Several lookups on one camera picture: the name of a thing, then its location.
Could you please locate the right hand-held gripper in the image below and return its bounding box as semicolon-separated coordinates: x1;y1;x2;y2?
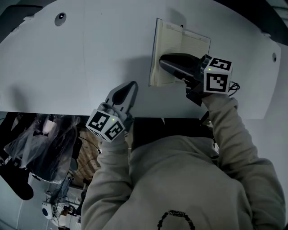
159;53;234;106

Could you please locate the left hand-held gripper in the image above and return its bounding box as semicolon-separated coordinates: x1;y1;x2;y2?
85;81;139;143

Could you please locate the teal notebook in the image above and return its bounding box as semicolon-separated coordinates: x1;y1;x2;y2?
148;18;212;88

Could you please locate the person's left forearm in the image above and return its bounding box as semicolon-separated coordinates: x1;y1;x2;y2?
86;132;133;196

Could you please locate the person's right forearm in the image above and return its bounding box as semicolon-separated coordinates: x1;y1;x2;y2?
201;94;259;162

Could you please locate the plastic-wrapped office chair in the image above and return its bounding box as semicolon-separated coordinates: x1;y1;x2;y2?
3;113;78;184

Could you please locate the dark desk divider panel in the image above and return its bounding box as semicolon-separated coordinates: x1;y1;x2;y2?
0;4;43;43
211;0;288;45

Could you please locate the person's beige hoodie torso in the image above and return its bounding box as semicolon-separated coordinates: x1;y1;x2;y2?
80;134;286;230

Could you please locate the white round device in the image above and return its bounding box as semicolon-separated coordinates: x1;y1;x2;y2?
41;201;54;220

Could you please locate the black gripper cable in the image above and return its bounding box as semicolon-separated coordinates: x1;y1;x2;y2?
227;82;240;97

